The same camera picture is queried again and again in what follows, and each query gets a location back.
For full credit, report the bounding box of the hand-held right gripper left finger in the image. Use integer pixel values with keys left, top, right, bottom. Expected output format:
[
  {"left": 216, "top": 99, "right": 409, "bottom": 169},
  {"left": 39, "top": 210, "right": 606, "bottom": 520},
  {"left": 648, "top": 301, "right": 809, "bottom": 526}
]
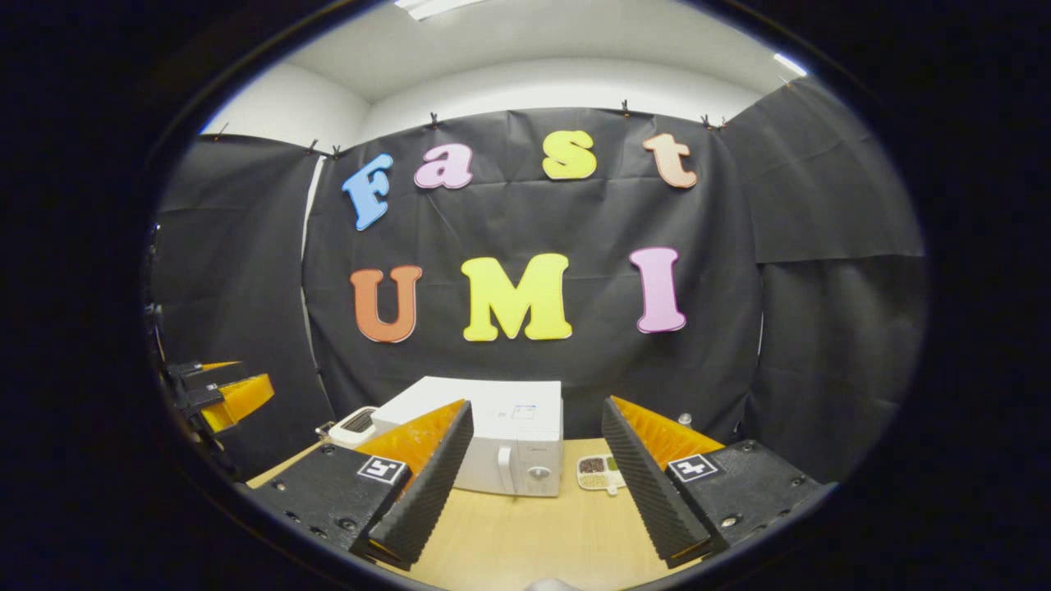
[{"left": 246, "top": 400, "right": 475, "bottom": 571}]

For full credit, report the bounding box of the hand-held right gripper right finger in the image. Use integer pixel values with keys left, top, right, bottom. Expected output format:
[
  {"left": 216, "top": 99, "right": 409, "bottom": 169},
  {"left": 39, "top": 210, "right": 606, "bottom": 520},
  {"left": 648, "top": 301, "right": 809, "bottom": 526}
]
[{"left": 601, "top": 396, "right": 838, "bottom": 570}]

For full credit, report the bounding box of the white microwave oven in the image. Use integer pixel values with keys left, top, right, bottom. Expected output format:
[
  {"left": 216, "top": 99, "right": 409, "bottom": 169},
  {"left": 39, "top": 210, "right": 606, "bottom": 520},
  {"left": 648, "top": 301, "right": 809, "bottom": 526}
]
[{"left": 371, "top": 376, "right": 564, "bottom": 498}]

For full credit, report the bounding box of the white divided bean dish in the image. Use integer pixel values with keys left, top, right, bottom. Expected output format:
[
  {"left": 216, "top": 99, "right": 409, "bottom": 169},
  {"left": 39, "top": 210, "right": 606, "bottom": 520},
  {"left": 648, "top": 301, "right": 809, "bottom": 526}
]
[{"left": 576, "top": 454, "right": 626, "bottom": 496}]

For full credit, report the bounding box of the white toaster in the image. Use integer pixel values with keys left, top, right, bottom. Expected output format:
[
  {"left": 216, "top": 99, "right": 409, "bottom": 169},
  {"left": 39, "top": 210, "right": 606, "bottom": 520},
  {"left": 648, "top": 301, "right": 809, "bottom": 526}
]
[{"left": 328, "top": 405, "right": 380, "bottom": 449}]

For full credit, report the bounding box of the black backdrop cloth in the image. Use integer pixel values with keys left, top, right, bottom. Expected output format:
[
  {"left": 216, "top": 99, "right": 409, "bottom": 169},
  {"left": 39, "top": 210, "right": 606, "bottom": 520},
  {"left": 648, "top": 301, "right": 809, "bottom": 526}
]
[{"left": 152, "top": 78, "right": 929, "bottom": 485}]

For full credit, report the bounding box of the long ceiling light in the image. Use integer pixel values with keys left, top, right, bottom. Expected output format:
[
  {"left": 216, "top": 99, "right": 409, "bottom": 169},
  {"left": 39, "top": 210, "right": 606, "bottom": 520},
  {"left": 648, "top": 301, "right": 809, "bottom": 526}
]
[{"left": 394, "top": 0, "right": 485, "bottom": 21}]

